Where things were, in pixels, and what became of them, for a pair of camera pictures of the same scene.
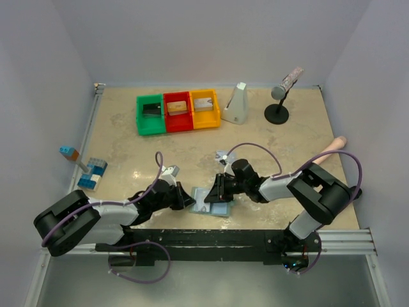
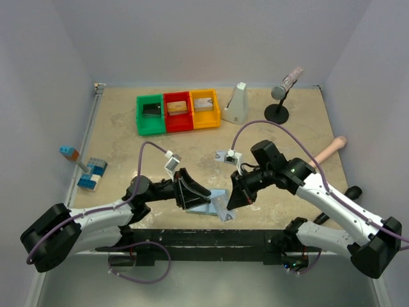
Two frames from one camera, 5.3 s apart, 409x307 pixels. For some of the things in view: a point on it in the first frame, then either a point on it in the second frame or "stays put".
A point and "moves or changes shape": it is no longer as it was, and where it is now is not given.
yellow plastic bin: x=205 y=119 stays put
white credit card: x=231 y=155 stays put
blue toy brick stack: x=90 y=180 stays put
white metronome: x=236 y=110 stays put
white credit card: x=200 y=206 moves or changes shape
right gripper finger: x=216 y=193 to x=239 y=197
